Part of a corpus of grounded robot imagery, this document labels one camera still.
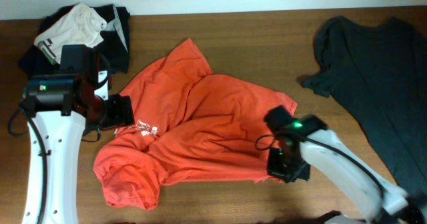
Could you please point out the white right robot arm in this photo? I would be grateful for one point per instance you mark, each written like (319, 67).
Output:
(308, 142)

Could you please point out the folded white garment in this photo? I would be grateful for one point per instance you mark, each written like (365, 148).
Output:
(82, 25)

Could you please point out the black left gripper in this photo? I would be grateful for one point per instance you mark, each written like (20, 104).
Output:
(119, 111)

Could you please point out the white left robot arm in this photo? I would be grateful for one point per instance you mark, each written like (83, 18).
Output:
(60, 109)

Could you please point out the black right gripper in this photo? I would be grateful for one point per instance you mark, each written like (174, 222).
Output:
(278, 167)

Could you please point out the orange t-shirt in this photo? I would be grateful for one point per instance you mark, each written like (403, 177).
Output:
(190, 125)

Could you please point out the dark teal t-shirt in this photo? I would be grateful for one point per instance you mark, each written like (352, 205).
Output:
(378, 74)

